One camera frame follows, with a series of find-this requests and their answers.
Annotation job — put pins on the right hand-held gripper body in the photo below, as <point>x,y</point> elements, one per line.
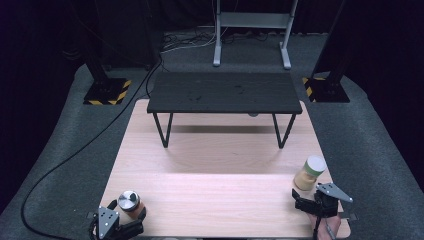
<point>330,199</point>

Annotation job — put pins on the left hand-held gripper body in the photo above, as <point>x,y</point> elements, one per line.
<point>108,220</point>

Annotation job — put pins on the silver-lidded jar of orange powder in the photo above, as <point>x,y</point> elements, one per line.
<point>130,203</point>

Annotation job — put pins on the green jar with cream lid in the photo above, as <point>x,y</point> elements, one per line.
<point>310,173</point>

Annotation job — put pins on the small black wooden shelf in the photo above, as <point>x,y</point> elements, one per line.
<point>223,91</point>

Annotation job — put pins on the person's right hand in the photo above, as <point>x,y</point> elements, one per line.
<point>328,228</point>

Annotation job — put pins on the grey tape tab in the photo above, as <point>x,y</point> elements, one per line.
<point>350,216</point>

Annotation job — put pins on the black stand with striped base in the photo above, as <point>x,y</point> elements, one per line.
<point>106,90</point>
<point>328,88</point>

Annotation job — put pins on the grey metal stand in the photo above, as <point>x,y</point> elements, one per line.
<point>253,20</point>

